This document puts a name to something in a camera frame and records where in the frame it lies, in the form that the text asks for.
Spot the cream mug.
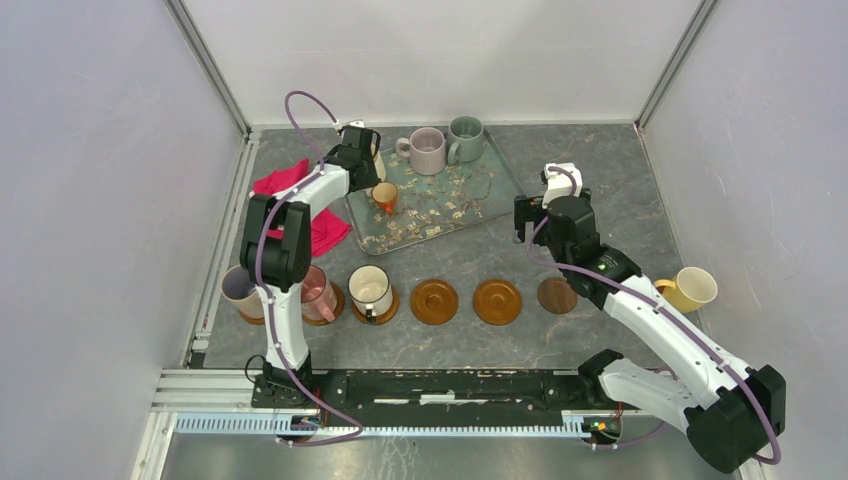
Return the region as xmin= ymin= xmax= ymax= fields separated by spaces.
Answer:
xmin=373 ymin=148 xmax=386 ymax=183

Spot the beige pink-handled mug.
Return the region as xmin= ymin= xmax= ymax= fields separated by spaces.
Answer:
xmin=220 ymin=265 xmax=264 ymax=315

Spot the wooden coaster five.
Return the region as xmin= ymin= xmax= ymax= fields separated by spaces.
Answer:
xmin=472 ymin=279 xmax=523 ymax=326

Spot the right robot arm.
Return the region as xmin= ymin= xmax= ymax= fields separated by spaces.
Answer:
xmin=513 ymin=194 xmax=787 ymax=474

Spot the wooden coaster two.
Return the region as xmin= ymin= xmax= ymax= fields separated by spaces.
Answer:
xmin=410 ymin=279 xmax=459 ymax=326

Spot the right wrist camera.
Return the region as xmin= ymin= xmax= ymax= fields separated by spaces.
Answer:
xmin=542 ymin=162 xmax=583 ymax=209

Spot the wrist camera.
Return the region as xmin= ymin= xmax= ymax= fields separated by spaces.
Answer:
xmin=333 ymin=119 xmax=365 ymax=134
xmin=542 ymin=162 xmax=583 ymax=209

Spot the lilac mug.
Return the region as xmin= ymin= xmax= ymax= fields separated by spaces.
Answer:
xmin=395 ymin=127 xmax=447 ymax=176

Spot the white black-rimmed mug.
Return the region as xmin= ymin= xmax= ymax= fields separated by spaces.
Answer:
xmin=348 ymin=265 xmax=395 ymax=325

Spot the wooden coaster three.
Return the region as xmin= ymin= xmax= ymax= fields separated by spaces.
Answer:
xmin=301 ymin=281 xmax=345 ymax=326

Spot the yellow mug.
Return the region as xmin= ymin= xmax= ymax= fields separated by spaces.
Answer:
xmin=653 ymin=266 xmax=718 ymax=313

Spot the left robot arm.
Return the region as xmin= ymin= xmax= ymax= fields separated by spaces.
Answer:
xmin=240 ymin=124 xmax=382 ymax=408

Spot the green mug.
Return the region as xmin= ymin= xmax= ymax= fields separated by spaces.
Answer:
xmin=447 ymin=116 xmax=485 ymax=165

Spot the red cloth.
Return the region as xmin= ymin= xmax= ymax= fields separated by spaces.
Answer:
xmin=252 ymin=158 xmax=351 ymax=257

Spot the wooden coaster one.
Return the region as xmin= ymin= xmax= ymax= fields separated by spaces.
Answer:
xmin=351 ymin=286 xmax=400 ymax=326

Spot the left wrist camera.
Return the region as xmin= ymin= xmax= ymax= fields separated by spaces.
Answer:
xmin=333 ymin=119 xmax=365 ymax=134

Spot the pink mug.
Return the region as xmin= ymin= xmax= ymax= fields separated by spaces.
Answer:
xmin=301 ymin=266 xmax=336 ymax=322

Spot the wooden coaster four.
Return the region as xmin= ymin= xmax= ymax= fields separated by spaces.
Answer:
xmin=239 ymin=311 xmax=265 ymax=325

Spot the small orange cup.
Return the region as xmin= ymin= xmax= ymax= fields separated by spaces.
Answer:
xmin=371 ymin=182 xmax=398 ymax=215

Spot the floral serving tray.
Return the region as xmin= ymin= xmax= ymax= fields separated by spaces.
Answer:
xmin=345 ymin=130 xmax=524 ymax=256

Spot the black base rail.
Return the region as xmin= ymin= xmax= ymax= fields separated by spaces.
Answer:
xmin=249 ymin=369 xmax=634 ymax=428

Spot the dark walnut coaster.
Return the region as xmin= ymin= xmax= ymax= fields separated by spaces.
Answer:
xmin=537 ymin=277 xmax=578 ymax=315

